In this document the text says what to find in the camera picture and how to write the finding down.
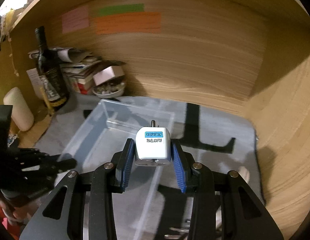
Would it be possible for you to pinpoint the clear plastic storage bin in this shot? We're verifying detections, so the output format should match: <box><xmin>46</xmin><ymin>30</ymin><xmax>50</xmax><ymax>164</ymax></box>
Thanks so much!
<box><xmin>60</xmin><ymin>100</ymin><xmax>175</xmax><ymax>239</ymax></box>

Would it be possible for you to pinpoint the white travel adaptor plug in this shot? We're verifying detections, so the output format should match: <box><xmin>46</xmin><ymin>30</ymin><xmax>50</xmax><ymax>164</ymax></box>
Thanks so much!
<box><xmin>135</xmin><ymin>120</ymin><xmax>172</xmax><ymax>167</ymax></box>

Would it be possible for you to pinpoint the person's hand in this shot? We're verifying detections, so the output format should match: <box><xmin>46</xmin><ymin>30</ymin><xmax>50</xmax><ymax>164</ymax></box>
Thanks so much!
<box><xmin>0</xmin><ymin>198</ymin><xmax>28</xmax><ymax>225</ymax></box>

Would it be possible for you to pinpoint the grey mat with black letters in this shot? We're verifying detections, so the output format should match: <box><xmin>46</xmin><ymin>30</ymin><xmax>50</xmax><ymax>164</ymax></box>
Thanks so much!
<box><xmin>35</xmin><ymin>95</ymin><xmax>263</xmax><ymax>239</ymax></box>

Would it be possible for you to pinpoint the cream cylindrical speaker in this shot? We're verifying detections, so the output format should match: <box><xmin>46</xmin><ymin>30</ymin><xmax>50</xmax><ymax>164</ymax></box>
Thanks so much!
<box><xmin>3</xmin><ymin>87</ymin><xmax>34</xmax><ymax>132</ymax></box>

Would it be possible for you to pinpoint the white bowl of stones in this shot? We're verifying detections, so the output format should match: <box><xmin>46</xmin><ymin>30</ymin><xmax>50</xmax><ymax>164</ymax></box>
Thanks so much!
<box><xmin>93</xmin><ymin>82</ymin><xmax>126</xmax><ymax>99</ymax></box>

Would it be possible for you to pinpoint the beige slim tube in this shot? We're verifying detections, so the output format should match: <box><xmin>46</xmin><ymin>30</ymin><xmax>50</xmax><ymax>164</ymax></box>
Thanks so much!
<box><xmin>39</xmin><ymin>86</ymin><xmax>55</xmax><ymax>116</ymax></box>

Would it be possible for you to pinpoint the dark wine bottle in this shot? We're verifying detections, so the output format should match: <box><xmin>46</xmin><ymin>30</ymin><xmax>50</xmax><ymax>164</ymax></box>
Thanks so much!
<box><xmin>35</xmin><ymin>26</ymin><xmax>70</xmax><ymax>111</ymax></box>

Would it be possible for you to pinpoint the white paper note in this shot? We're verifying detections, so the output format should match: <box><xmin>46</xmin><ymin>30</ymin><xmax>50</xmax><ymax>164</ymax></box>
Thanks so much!
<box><xmin>26</xmin><ymin>68</ymin><xmax>43</xmax><ymax>100</ymax></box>

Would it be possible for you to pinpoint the stack of books and papers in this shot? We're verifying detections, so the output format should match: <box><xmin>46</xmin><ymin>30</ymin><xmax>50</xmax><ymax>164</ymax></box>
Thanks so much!
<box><xmin>38</xmin><ymin>47</ymin><xmax>102</xmax><ymax>101</ymax></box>

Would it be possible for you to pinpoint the orange sticky paper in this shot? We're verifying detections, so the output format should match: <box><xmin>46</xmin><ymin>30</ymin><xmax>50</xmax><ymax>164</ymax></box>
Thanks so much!
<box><xmin>94</xmin><ymin>12</ymin><xmax>161</xmax><ymax>35</ymax></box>

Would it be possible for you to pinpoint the pink sticky paper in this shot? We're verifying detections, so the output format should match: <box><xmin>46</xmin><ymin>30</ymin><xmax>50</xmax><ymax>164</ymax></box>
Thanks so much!
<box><xmin>62</xmin><ymin>5</ymin><xmax>89</xmax><ymax>34</ymax></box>

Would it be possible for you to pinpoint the green sticky paper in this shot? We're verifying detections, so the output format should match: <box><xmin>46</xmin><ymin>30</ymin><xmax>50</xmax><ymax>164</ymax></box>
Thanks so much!
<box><xmin>97</xmin><ymin>3</ymin><xmax>145</xmax><ymax>17</ymax></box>

